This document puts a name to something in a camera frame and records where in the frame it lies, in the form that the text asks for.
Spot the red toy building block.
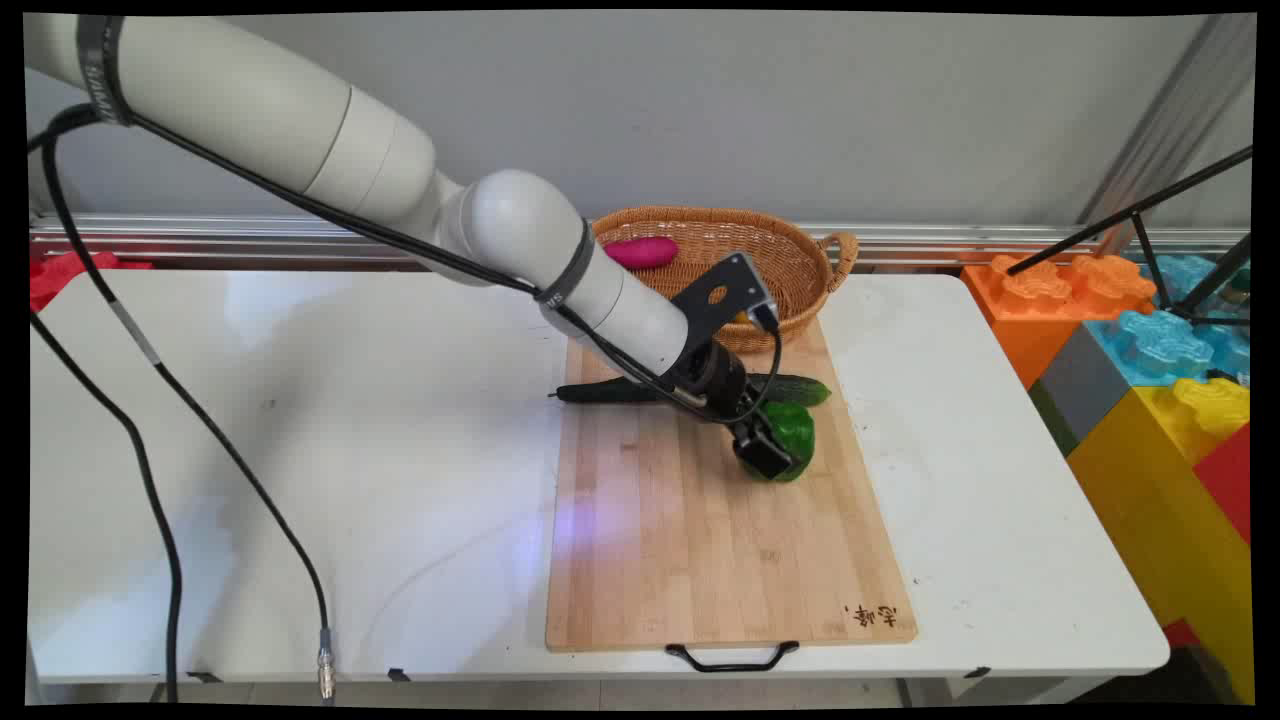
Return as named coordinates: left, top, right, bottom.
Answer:
left=1190, top=424, right=1255, bottom=547

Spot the black tripod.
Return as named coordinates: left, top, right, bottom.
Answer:
left=1004, top=144, right=1255, bottom=327

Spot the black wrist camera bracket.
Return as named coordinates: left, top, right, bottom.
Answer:
left=670, top=252, right=781, bottom=351

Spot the aluminium profile rail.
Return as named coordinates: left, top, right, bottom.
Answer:
left=28, top=212, right=1253, bottom=273

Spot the magenta sweet potato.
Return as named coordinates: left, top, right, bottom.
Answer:
left=603, top=236, right=680, bottom=271

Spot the black velcro strap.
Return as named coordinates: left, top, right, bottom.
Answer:
left=76, top=14, right=135, bottom=127
left=534, top=220, right=595, bottom=307

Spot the dark green cucumber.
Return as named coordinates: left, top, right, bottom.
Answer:
left=548, top=372, right=833, bottom=409

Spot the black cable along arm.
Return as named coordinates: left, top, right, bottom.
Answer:
left=125, top=110, right=713, bottom=413

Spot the light blue toy block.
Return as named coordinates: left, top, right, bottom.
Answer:
left=1084, top=254, right=1253, bottom=387

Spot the woven wicker basket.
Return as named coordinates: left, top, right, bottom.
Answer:
left=590, top=206, right=861, bottom=355

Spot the yellow toy building block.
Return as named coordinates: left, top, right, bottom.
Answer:
left=1066, top=376, right=1255, bottom=705

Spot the orange toy building block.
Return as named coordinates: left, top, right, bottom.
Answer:
left=961, top=252, right=1159, bottom=391

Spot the green bell pepper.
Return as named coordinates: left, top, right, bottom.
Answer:
left=744, top=400, right=817, bottom=484

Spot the gray toy building block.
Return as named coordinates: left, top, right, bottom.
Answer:
left=1028, top=322, right=1135, bottom=457

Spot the wooden cutting board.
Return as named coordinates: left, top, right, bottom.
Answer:
left=545, top=318, right=919, bottom=653

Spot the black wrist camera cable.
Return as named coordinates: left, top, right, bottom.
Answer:
left=735, top=305, right=785, bottom=426

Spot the thick black hanging cable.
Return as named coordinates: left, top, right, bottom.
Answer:
left=28, top=312, right=185, bottom=705

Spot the black cable with metal plug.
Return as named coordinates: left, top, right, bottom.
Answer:
left=28, top=104, right=337, bottom=701

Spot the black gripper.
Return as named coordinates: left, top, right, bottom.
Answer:
left=676, top=340, right=798, bottom=481

